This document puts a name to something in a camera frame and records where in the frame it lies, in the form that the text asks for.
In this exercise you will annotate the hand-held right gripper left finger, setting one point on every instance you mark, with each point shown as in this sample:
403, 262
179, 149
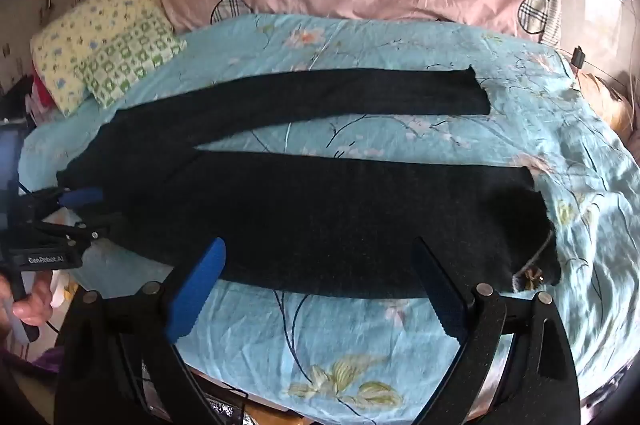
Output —
196, 290

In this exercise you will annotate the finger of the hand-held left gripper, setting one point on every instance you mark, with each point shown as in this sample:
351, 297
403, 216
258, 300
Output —
82, 197
85, 232

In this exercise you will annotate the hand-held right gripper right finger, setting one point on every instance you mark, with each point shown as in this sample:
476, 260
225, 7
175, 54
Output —
442, 300

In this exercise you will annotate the black pants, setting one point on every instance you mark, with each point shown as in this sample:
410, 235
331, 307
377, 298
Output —
300, 215

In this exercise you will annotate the person's left hand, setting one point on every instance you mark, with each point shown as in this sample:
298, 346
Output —
30, 307

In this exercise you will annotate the red cloth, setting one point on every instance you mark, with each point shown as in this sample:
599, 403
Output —
40, 97

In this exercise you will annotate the green patterned pillow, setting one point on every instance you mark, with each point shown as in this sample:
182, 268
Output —
130, 55

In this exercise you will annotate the yellow floral pillow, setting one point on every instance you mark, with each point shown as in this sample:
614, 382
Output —
75, 30

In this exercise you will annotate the blue floral bedsheet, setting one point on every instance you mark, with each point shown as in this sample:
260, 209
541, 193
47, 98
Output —
400, 135

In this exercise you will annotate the yellow furry cloth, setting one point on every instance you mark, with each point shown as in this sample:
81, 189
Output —
607, 105

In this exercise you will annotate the black wall plug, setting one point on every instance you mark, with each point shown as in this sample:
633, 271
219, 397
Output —
578, 57

